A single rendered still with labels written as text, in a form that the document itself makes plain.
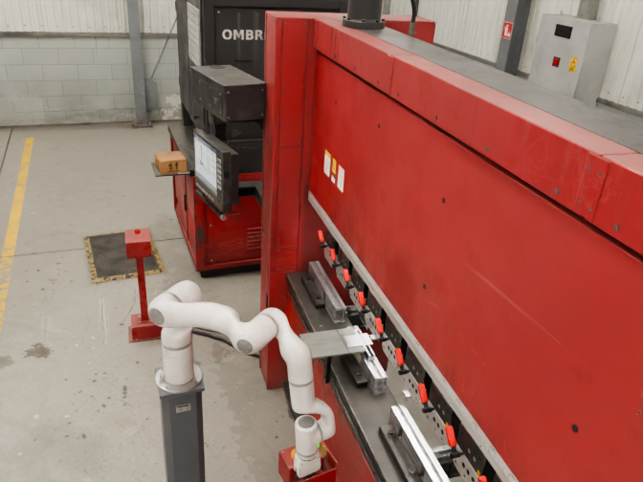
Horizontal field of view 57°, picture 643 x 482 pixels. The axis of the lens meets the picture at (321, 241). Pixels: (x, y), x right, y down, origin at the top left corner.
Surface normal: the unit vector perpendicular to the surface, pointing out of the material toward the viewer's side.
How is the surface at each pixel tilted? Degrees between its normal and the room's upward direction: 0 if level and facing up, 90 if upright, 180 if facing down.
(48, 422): 0
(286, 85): 90
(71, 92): 90
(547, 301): 90
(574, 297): 90
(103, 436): 0
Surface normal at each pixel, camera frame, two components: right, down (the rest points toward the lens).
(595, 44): 0.35, 0.44
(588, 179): -0.95, 0.08
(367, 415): 0.06, -0.89
